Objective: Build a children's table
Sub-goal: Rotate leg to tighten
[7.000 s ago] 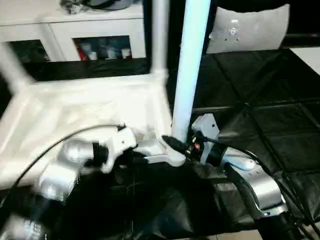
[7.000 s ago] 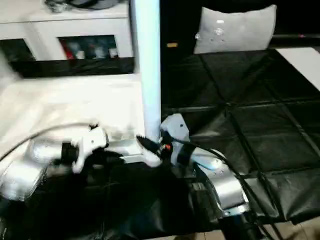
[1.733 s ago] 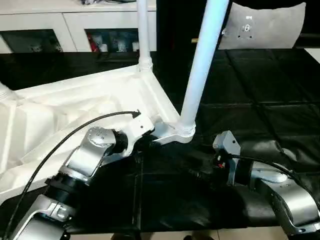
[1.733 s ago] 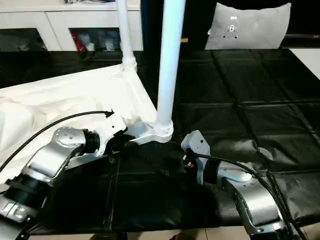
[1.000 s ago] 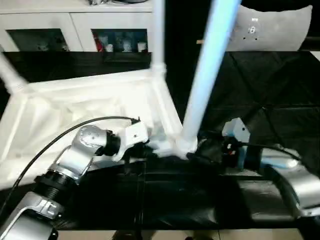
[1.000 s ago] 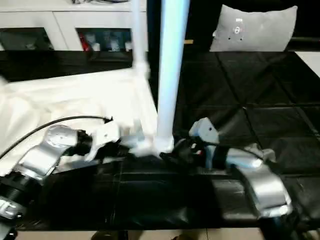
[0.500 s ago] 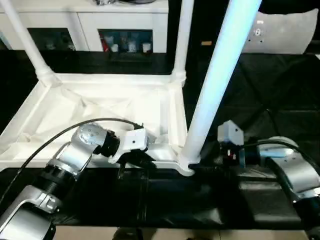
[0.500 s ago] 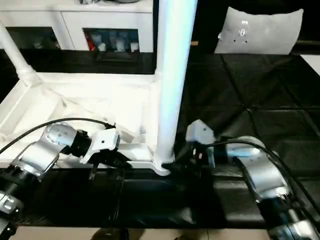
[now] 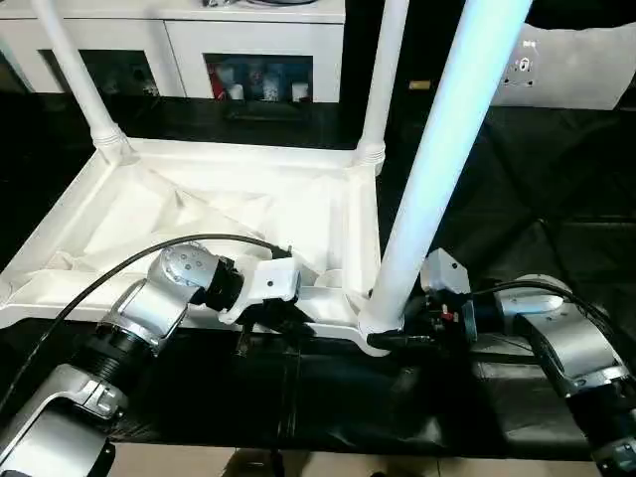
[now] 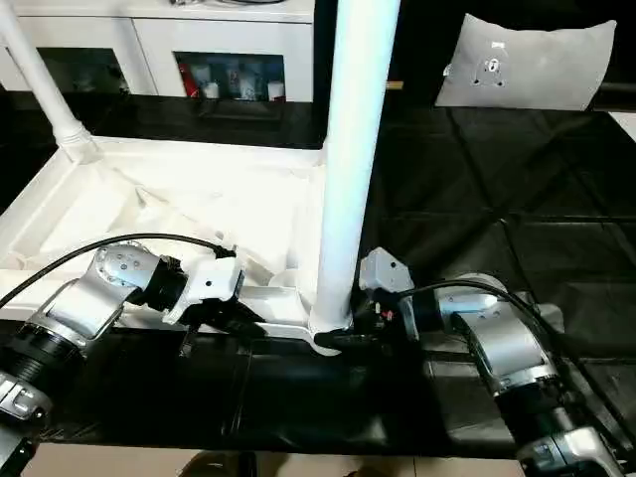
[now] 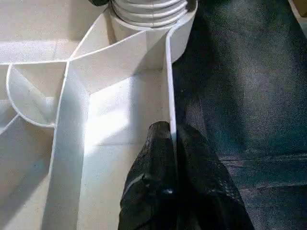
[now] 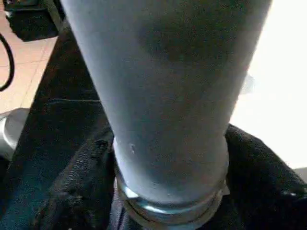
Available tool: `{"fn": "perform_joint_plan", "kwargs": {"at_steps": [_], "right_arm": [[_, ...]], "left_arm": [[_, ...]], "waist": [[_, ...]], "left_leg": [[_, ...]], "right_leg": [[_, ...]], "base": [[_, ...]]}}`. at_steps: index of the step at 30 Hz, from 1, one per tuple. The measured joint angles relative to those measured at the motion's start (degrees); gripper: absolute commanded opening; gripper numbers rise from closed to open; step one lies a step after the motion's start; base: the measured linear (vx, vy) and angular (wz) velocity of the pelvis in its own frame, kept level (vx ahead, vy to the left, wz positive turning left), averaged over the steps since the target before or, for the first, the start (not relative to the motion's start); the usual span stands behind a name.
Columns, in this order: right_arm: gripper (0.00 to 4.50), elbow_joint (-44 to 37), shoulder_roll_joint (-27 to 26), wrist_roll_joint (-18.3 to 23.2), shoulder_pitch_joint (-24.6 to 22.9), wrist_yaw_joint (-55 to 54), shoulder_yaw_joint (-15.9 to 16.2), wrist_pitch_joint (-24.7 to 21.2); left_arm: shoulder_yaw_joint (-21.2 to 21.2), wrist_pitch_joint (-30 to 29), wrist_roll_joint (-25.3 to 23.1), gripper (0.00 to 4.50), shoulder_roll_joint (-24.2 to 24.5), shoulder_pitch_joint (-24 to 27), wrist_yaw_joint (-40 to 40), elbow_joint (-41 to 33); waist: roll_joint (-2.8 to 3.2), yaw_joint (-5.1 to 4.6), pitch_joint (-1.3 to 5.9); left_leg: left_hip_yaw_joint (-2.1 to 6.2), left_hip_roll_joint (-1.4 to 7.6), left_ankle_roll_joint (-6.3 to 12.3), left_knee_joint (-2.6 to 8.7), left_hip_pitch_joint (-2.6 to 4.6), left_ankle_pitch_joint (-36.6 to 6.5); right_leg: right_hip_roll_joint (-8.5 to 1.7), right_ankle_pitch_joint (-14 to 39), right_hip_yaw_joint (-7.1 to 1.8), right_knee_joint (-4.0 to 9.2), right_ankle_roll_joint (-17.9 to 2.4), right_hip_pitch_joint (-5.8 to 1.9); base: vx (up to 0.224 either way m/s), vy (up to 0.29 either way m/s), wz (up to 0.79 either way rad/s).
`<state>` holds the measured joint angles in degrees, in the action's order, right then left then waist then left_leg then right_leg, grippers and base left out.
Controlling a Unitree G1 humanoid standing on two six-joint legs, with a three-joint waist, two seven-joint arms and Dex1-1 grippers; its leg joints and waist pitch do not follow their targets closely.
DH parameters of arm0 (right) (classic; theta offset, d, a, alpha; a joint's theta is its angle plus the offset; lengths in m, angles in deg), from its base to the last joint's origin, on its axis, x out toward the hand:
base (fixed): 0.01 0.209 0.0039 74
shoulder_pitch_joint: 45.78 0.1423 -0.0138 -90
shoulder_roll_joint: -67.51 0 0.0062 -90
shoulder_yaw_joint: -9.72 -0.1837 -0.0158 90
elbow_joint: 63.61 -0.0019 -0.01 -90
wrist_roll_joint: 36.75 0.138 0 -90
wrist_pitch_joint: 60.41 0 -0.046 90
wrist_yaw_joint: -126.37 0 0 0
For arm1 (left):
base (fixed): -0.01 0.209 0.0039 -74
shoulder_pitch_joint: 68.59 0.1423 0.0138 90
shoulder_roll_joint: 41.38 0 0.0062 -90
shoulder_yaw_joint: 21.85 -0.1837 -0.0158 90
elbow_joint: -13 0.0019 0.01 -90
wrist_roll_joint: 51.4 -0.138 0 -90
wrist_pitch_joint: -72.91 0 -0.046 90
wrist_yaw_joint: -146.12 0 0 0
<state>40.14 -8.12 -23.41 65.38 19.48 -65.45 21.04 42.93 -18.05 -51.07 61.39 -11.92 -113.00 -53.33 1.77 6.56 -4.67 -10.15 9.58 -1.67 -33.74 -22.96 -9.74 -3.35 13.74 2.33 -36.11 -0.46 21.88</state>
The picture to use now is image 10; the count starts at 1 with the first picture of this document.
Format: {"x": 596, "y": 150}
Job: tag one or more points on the white plastic table top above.
{"x": 149, "y": 169}

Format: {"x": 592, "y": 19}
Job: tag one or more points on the white plastic table leg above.
{"x": 45, "y": 84}
{"x": 348, "y": 149}

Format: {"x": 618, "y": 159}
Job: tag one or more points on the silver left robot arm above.
{"x": 79, "y": 313}

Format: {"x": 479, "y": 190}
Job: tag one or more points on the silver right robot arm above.
{"x": 507, "y": 343}

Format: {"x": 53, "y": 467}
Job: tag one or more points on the dark left robot foot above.
{"x": 213, "y": 464}

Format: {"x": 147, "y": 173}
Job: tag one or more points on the black work mat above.
{"x": 497, "y": 199}

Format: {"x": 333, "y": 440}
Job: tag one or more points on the small yellow label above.
{"x": 395, "y": 85}

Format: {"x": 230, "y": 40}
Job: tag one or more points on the red box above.
{"x": 189, "y": 82}

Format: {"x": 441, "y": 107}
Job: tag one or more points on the white glass-door cabinet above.
{"x": 149, "y": 35}

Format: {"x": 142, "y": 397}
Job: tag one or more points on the grey printed cushion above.
{"x": 522, "y": 64}

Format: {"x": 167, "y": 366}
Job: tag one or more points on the white flat board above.
{"x": 623, "y": 124}

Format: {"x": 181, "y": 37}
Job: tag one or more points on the dark round device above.
{"x": 253, "y": 2}

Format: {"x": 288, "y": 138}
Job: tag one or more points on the black glossy low shelf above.
{"x": 618, "y": 88}

